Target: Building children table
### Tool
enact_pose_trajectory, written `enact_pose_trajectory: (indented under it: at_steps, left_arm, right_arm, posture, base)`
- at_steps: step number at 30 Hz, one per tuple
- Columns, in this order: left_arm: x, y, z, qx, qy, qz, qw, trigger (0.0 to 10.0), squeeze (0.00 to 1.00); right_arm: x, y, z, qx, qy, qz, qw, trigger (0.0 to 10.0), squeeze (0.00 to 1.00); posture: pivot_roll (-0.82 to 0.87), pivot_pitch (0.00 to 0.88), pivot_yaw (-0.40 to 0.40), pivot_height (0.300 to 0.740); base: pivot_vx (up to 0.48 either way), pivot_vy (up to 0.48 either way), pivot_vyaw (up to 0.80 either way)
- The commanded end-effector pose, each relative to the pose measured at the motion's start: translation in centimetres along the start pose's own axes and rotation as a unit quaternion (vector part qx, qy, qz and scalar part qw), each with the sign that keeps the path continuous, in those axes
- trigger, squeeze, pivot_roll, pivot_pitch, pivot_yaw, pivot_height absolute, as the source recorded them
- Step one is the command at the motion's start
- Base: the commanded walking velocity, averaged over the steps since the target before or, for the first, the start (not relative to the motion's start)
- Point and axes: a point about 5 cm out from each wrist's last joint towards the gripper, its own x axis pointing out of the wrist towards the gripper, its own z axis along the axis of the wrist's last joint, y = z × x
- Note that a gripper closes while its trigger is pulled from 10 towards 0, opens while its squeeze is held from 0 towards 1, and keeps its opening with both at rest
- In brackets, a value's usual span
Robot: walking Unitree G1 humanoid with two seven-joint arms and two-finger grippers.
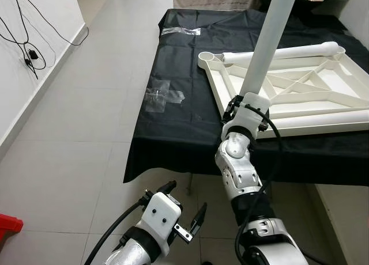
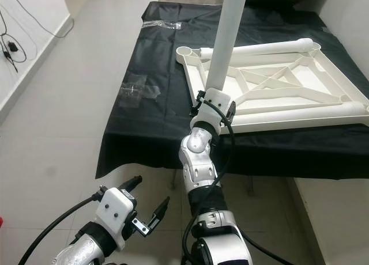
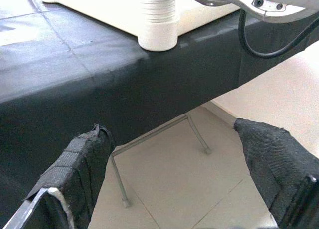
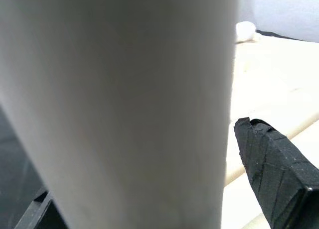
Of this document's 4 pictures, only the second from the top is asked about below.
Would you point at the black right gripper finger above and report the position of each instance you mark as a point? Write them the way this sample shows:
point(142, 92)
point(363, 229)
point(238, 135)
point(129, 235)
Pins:
point(196, 97)

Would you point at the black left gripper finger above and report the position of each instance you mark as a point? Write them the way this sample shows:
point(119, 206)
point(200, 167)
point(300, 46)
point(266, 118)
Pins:
point(160, 212)
point(131, 184)

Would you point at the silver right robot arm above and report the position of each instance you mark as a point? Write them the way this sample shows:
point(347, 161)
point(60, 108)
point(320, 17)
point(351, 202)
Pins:
point(202, 170)

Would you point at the black tablecloth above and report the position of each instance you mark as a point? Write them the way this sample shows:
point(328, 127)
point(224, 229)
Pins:
point(138, 138)

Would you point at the crumpled clear tape patch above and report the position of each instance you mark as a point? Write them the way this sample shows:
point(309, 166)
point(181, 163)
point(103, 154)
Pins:
point(139, 91)

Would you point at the clear tape strip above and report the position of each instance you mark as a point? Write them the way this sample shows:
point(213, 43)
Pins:
point(161, 25)

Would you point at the white plastic table top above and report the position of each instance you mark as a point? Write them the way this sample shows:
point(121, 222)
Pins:
point(317, 80)

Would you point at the black power adapter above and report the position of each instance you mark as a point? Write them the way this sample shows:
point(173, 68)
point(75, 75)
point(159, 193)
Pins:
point(13, 47)

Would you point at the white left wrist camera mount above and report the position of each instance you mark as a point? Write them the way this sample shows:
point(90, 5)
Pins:
point(115, 210)

